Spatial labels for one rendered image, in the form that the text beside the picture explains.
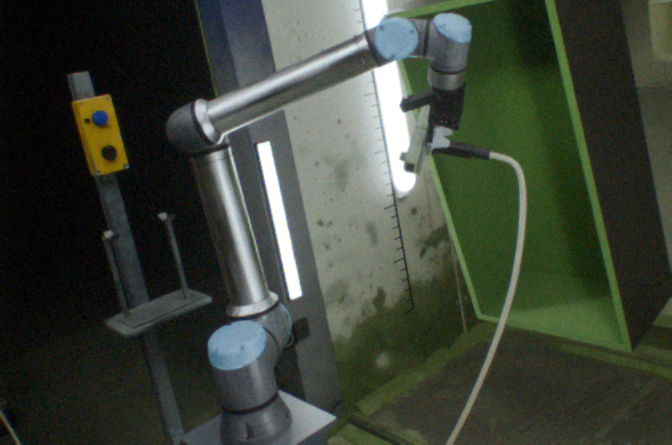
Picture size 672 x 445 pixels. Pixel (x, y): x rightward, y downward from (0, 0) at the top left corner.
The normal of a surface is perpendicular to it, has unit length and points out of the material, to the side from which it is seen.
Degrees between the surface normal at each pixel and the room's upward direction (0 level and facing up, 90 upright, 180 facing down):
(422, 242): 90
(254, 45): 90
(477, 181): 90
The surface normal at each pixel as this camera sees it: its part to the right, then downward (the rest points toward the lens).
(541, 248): -0.67, 0.47
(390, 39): -0.08, 0.21
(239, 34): 0.64, 0.04
